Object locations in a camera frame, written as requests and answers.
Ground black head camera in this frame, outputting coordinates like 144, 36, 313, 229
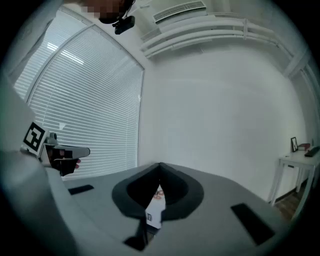
111, 15, 136, 35

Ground left gripper fisheye camera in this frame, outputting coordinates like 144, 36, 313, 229
46, 132, 59, 146

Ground person's head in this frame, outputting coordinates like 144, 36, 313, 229
81, 0, 126, 25

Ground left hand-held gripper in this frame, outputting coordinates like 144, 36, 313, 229
20, 121, 91, 177

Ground flat black keyboard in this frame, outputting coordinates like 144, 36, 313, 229
304, 146, 320, 158

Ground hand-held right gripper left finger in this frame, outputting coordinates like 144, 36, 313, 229
49, 162, 161, 256

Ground person's white shirt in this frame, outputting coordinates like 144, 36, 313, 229
0, 74, 78, 256

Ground white side table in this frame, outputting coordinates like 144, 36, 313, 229
268, 149, 320, 221

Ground white air conditioner vent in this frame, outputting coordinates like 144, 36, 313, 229
152, 1, 207, 25

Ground white window blinds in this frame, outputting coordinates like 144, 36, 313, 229
8, 7, 145, 180

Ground white food-print placemat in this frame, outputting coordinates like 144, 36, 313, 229
145, 186, 167, 230

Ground white ceiling pipe bundle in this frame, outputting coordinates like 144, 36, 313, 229
139, 18, 293, 60

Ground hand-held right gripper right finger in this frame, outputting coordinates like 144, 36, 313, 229
152, 162, 292, 256

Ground person's left hand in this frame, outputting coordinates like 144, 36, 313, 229
48, 149, 81, 170

